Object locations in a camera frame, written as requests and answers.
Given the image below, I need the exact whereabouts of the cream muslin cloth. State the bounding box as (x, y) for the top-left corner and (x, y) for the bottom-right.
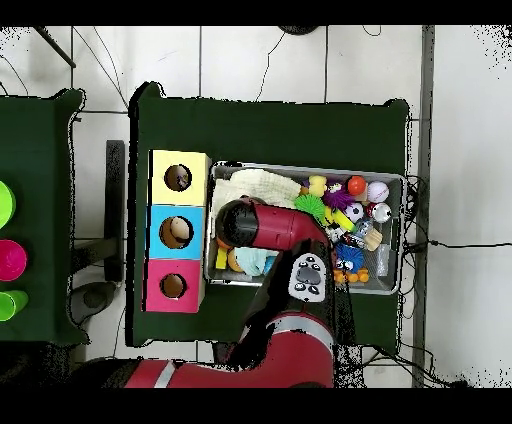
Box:
(211, 167), (302, 211)

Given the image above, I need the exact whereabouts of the wooden three-hole box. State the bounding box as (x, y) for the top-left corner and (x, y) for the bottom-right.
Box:
(141, 149), (212, 314)

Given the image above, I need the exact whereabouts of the silver mesh bin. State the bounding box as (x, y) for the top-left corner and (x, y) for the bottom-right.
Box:
(203, 160), (407, 296)

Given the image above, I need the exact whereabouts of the light blue fluffy cloth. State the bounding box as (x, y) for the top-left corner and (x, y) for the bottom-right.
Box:
(233, 246), (279, 277)

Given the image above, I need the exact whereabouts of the green spiky rubber ball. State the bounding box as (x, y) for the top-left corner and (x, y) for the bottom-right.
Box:
(294, 194), (327, 225)

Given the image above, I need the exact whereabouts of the yellow plush duck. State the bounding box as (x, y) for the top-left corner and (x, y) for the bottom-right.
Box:
(306, 174), (328, 198)

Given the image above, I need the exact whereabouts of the dark green table cloth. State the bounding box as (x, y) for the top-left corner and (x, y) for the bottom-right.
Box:
(126, 81), (410, 355)
(0, 88), (91, 346)

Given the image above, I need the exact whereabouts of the purple spiky monster toy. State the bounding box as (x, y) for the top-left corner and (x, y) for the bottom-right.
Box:
(321, 178), (356, 211)

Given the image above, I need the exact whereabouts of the blue spiky rubber ball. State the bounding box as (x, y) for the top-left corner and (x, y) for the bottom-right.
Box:
(334, 241), (366, 273)

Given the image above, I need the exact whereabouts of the orange smooth ball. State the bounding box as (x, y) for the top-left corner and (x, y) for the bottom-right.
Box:
(346, 175), (368, 197)

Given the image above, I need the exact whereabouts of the white baseball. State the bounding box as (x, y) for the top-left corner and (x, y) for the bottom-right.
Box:
(366, 181), (390, 204)

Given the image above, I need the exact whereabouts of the black upright panel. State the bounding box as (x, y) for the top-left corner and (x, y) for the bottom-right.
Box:
(104, 139), (126, 283)

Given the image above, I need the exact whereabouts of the grey stand base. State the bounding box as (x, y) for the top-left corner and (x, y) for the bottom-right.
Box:
(68, 280), (118, 326)

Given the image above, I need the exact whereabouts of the black round fixture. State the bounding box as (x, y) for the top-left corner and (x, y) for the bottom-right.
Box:
(278, 25), (320, 36)

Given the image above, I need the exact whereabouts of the pink plastic cup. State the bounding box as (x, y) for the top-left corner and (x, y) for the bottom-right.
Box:
(0, 238), (29, 282)

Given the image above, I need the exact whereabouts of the lime green plastic cup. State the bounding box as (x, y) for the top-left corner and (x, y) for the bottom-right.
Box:
(0, 180), (17, 230)
(0, 289), (30, 322)

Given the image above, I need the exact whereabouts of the black diagonal rod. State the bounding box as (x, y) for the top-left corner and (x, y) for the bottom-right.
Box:
(33, 25), (77, 69)

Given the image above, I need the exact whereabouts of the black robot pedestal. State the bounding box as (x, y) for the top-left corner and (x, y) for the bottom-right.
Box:
(211, 341), (241, 363)

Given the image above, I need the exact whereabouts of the black power cable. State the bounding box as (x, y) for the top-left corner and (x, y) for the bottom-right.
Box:
(401, 238), (512, 252)

